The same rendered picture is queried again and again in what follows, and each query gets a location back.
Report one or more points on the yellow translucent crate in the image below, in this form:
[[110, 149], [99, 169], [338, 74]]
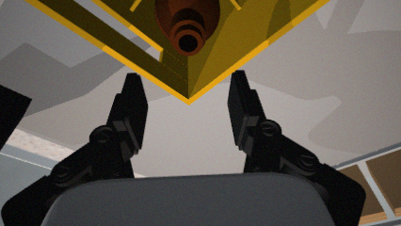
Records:
[[245, 28]]

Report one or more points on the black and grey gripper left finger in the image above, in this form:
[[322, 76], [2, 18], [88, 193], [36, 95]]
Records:
[[109, 145]]

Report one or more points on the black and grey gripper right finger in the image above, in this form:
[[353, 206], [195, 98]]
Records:
[[268, 150]]

